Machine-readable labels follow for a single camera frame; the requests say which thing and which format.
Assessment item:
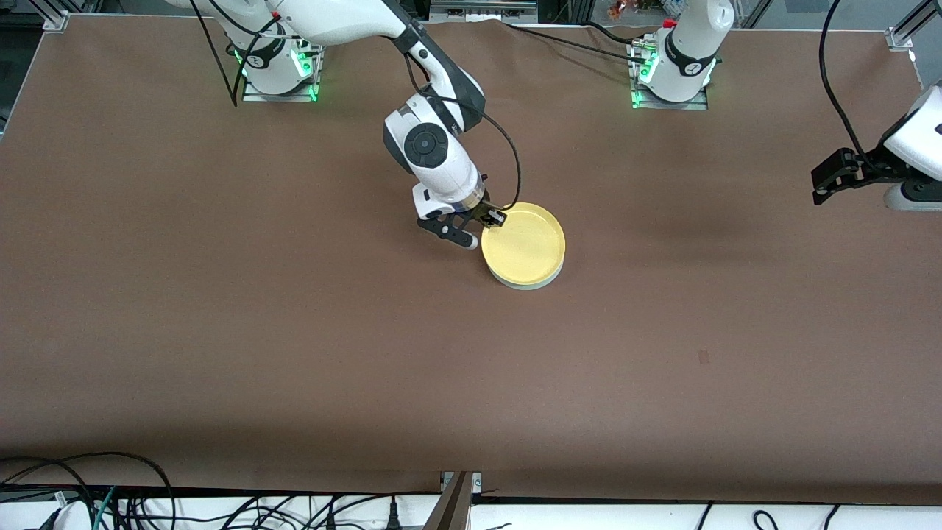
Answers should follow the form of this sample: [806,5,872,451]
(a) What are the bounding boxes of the pale green round plate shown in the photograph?
[487,258,564,291]

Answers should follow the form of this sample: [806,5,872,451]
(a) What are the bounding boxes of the brown table cover mat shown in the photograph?
[0,15,942,509]

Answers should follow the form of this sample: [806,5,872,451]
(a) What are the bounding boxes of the green cable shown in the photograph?
[92,486,118,530]

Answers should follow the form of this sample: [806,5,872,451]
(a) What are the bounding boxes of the long black base cable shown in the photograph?
[504,22,648,67]

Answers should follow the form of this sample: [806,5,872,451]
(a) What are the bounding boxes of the aluminium profile beam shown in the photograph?
[425,471,483,530]

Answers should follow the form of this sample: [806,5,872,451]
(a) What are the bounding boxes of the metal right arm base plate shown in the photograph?
[243,74,319,102]

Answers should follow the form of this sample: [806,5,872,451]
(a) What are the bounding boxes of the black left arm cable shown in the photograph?
[818,0,884,172]

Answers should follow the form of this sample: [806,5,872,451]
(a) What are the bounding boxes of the short black base cable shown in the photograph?
[585,21,645,46]

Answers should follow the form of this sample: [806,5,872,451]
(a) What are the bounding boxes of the black looping cable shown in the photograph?
[0,451,177,530]

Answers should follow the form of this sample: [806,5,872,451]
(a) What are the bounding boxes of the aluminium corner frame profile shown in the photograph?
[37,0,72,32]
[887,0,942,51]

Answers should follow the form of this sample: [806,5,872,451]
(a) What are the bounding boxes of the yellow round plate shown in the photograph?
[481,202,567,288]

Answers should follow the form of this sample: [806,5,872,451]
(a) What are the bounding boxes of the grey network switch box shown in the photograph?
[429,0,539,23]

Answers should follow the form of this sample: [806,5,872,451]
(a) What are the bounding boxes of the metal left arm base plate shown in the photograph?
[631,87,709,111]

